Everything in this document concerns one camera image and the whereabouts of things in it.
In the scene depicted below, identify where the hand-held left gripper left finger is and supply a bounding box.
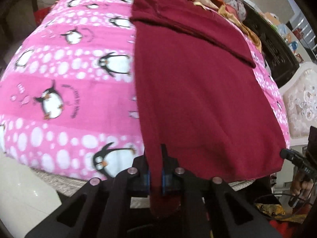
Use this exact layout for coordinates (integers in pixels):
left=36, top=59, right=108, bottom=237
left=23, top=154, right=151, bottom=238

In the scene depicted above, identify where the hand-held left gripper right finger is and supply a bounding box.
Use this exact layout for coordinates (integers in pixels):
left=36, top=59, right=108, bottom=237
left=160, top=144, right=283, bottom=238

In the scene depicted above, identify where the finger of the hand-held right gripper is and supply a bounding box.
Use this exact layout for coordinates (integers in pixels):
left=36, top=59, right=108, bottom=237
left=280, top=148, right=306, bottom=170

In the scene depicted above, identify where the maroon garment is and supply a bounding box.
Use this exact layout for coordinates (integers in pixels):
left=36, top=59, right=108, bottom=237
left=129, top=0, right=287, bottom=219

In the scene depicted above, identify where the person's right hand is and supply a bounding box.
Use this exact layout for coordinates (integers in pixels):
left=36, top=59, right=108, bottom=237
left=290, top=172, right=314, bottom=197

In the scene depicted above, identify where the white floral headboard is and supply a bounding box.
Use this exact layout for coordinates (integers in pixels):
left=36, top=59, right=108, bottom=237
left=279, top=62, right=317, bottom=147

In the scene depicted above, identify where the yellow patterned cloth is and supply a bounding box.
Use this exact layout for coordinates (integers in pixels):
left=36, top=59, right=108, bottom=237
left=255, top=202, right=307, bottom=225

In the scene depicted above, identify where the dark carved wooden cabinet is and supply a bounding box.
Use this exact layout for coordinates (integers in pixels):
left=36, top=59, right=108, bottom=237
left=241, top=0, right=301, bottom=87

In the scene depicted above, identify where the metal stair railing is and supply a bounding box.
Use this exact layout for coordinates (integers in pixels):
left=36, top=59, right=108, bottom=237
left=292, top=15, right=317, bottom=55

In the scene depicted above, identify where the pink penguin print blanket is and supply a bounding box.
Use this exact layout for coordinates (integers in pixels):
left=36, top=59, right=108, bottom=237
left=0, top=0, right=291, bottom=181

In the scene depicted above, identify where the yellow and red blanket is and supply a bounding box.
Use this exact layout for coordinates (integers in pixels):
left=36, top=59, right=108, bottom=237
left=82, top=0, right=263, bottom=52

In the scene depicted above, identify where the dark wooden furniture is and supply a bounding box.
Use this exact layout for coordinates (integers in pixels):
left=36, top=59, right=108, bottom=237
left=0, top=0, right=57, bottom=62

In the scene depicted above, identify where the black cable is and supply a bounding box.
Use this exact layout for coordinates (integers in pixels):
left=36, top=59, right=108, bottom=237
left=255, top=192, right=299, bottom=207

